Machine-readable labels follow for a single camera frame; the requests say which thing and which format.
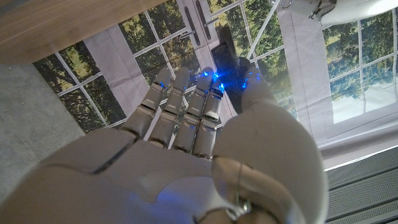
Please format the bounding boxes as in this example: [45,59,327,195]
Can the printed window backdrop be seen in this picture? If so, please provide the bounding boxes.
[32,0,398,147]

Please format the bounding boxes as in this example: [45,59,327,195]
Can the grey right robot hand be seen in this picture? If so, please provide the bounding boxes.
[0,66,329,224]

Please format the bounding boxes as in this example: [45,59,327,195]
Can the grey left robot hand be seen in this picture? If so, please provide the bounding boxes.
[276,0,398,27]

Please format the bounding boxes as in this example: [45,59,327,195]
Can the black spray top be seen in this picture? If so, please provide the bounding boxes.
[211,0,281,114]

